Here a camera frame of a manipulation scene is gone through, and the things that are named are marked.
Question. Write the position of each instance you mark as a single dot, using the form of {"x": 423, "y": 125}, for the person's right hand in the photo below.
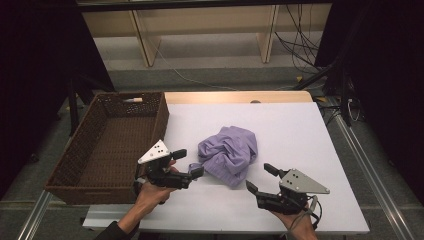
{"x": 301, "y": 226}

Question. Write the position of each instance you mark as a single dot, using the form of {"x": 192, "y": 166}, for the light wooden bench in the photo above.
{"x": 206, "y": 20}

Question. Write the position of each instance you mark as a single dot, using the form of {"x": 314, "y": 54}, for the brown wicker basket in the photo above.
{"x": 110, "y": 150}

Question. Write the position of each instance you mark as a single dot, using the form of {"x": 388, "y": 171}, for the aluminium floor rail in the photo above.
{"x": 373, "y": 166}
{"x": 35, "y": 215}

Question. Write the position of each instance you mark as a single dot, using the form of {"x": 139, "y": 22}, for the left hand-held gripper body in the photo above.
{"x": 163, "y": 173}

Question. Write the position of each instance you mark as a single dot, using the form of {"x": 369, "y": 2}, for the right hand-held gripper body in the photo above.
{"x": 293, "y": 195}

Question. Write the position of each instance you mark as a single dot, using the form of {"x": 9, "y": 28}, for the black curtain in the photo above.
{"x": 36, "y": 83}
{"x": 383, "y": 83}

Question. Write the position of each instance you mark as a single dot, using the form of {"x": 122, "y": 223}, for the light wooden table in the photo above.
{"x": 233, "y": 96}

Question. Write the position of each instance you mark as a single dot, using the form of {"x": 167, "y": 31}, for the white table cover sheet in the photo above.
{"x": 293, "y": 140}

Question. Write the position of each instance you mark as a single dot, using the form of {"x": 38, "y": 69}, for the black metal stand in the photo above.
{"x": 316, "y": 75}
{"x": 75, "y": 103}

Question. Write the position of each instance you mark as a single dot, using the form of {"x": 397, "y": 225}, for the person's left hand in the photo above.
{"x": 151, "y": 196}

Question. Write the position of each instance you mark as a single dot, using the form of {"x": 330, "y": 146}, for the white marker pen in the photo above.
{"x": 133, "y": 100}

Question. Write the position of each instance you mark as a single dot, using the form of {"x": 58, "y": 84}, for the purple shirt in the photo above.
{"x": 230, "y": 155}

